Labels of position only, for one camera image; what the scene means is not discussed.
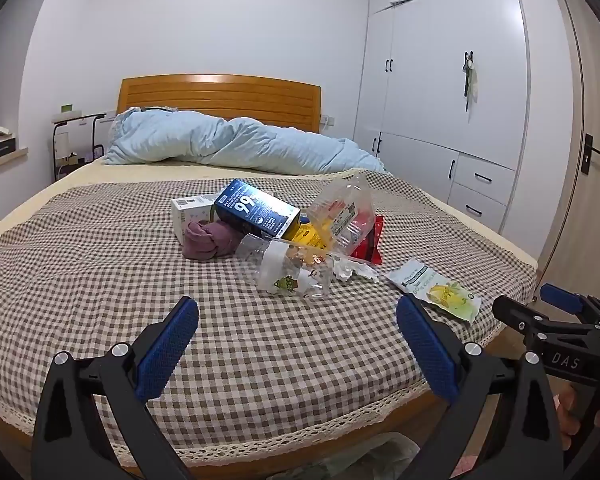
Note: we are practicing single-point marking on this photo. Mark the black box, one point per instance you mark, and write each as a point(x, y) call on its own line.
point(0, 148)

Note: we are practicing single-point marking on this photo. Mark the white wall socket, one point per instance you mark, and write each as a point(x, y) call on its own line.
point(326, 120)

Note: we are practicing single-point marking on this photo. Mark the white milk carton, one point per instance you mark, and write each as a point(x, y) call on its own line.
point(187, 212)

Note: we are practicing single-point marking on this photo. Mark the white and green snack packet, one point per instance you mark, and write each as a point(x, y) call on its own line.
point(430, 287)

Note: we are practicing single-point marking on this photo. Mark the purple cloth bundle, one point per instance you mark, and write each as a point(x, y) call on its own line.
point(205, 242)

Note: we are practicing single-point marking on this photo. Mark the black metal bedside rack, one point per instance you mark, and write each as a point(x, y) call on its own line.
point(75, 120)

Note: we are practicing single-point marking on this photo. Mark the blue carton box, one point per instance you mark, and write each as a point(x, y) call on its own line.
point(252, 207)

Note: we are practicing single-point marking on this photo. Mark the clear plastic clamshell container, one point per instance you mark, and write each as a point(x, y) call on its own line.
point(345, 195)

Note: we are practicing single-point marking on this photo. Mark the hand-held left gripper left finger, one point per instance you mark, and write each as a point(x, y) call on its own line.
point(167, 347)

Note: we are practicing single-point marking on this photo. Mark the hanging door ornament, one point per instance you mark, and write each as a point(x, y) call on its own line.
point(470, 77)

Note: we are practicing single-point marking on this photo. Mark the person's right hand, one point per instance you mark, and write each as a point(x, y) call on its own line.
point(567, 412)

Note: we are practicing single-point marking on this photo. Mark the printed white trash bag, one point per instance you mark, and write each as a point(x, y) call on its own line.
point(370, 455)

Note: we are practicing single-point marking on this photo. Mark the white wardrobe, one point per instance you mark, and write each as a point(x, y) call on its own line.
point(430, 85)

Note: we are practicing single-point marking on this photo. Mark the white tissue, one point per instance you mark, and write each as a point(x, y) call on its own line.
point(350, 270)

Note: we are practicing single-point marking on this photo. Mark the clear plastic bottle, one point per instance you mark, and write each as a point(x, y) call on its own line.
point(280, 265)

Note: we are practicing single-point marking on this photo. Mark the light blue duvet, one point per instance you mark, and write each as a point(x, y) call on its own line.
point(240, 145)

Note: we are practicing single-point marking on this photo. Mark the beige wooden door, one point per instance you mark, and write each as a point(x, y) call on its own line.
point(590, 85)

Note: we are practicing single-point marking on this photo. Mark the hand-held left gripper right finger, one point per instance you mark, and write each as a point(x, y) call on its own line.
point(425, 347)

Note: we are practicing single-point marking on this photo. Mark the yellow snack bag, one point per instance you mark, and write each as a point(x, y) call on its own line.
point(307, 235)

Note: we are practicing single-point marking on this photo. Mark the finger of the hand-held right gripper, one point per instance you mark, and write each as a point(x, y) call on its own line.
point(515, 312)
point(560, 297)

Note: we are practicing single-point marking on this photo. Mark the red snack packet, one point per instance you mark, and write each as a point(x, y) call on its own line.
point(372, 240)

